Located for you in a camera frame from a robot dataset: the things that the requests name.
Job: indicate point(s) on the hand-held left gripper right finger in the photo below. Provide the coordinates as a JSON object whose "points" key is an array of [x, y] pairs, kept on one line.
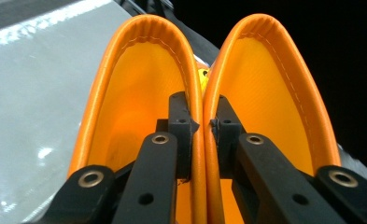
{"points": [[228, 130]]}

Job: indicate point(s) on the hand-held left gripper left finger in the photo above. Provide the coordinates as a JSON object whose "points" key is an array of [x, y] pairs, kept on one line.
{"points": [[181, 130]]}

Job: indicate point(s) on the yellow duck rain boot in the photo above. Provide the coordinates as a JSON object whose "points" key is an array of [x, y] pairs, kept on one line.
{"points": [[274, 102], [134, 102]]}

